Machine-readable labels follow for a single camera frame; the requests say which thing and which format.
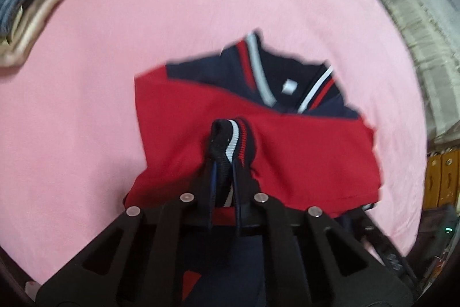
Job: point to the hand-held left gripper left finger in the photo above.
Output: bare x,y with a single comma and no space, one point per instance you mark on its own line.
214,181

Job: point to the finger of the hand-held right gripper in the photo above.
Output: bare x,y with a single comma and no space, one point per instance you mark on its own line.
390,253

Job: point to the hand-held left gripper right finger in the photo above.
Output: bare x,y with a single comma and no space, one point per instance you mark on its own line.
240,192

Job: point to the red and navy striped jacket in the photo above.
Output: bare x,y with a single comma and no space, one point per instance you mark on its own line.
305,156

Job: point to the stack of folded clothes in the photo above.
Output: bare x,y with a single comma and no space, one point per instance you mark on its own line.
39,19

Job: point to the pink fleece blanket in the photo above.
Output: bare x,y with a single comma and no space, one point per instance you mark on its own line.
143,12

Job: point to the white lace cloth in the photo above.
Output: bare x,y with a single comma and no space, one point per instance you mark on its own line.
424,41

